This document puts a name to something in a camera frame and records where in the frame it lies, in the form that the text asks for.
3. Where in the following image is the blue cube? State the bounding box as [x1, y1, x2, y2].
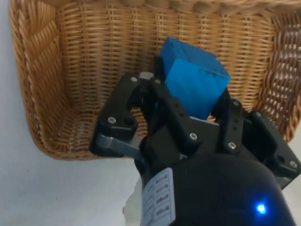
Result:
[158, 36, 230, 121]

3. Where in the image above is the wicker basket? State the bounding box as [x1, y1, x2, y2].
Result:
[8, 0, 301, 161]

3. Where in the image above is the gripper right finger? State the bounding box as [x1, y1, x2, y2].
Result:
[210, 87, 301, 189]

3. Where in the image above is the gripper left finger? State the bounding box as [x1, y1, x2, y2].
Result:
[88, 56, 203, 163]

